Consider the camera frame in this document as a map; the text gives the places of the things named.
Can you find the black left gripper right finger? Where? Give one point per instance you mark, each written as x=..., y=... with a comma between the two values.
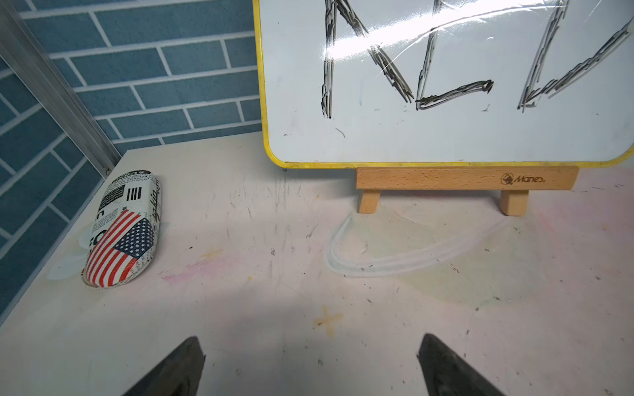
x=446, y=373

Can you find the white board yellow frame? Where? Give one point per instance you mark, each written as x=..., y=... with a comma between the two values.
x=345, y=84

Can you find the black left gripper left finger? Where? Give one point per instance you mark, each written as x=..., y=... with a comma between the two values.
x=178, y=374

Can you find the flag printed tin can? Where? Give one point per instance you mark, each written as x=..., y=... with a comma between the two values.
x=125, y=232

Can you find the wooden easel stand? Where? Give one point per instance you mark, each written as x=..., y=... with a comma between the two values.
x=514, y=183

